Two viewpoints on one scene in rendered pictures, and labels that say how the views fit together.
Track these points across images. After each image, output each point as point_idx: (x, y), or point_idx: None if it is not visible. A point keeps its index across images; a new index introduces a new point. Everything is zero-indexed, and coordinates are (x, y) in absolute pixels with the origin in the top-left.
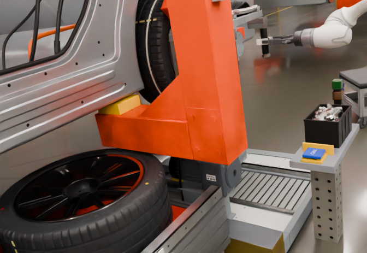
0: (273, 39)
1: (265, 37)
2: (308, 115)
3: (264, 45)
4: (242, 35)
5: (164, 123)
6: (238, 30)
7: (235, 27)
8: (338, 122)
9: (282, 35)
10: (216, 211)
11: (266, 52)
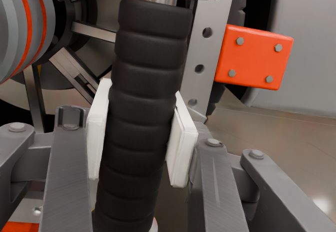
0: (49, 158)
1: (118, 101)
2: None
3: (103, 161)
4: (264, 72)
5: None
6: (243, 36)
7: (215, 10)
8: None
9: (289, 207)
10: None
11: (99, 226)
